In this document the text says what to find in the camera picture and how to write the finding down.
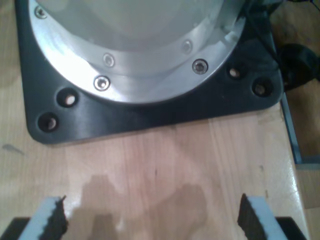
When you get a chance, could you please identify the dark robot mounting plate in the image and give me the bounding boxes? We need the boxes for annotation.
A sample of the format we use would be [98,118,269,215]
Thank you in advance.
[13,0,285,146]

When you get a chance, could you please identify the black caster wheel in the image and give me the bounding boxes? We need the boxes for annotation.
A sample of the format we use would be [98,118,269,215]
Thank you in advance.
[276,43,320,92]

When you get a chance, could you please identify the grey metal frame bar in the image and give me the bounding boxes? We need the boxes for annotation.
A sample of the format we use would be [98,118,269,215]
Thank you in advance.
[279,92,320,171]

